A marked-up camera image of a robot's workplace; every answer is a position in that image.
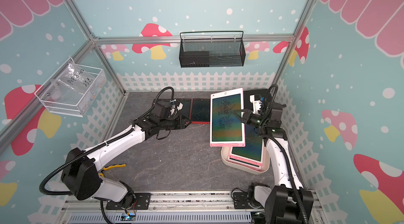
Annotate black mesh wall basket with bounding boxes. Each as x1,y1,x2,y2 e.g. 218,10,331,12
179,30,246,67

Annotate pink writing tablet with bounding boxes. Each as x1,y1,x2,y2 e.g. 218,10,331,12
228,158,262,171
209,88,246,147
228,125,264,167

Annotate black box in basket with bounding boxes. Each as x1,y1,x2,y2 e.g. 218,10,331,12
179,51,210,68

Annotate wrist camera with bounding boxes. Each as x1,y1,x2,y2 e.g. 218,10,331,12
250,94,263,114
170,100,183,110

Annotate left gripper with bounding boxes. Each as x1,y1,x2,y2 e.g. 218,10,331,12
159,115,192,130

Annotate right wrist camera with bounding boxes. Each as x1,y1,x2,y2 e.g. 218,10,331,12
250,94,263,114

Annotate red writing tablet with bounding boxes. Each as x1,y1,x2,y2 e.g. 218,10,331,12
169,98,191,119
190,98,210,124

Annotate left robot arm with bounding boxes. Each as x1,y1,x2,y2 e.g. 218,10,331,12
39,99,191,209

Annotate black plastic tool case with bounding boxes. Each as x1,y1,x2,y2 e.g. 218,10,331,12
243,89,267,110

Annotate green circuit board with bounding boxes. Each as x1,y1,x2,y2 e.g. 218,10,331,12
121,213,136,221

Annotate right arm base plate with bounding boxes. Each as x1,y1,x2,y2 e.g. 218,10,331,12
231,191,263,209

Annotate white plastic storage box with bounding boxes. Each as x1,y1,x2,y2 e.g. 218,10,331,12
221,126,270,175

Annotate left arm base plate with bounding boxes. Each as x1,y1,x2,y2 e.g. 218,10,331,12
105,192,152,211

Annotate white wire wall basket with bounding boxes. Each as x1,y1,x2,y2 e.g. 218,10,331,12
34,58,107,117

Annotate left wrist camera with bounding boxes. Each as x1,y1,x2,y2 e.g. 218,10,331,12
170,100,183,110

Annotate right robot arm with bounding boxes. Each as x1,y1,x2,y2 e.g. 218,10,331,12
239,94,314,224

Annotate yellow handled pliers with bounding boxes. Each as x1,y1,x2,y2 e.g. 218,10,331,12
98,164,127,177

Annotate clear plastic bag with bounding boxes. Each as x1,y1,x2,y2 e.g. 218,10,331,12
48,60,95,105

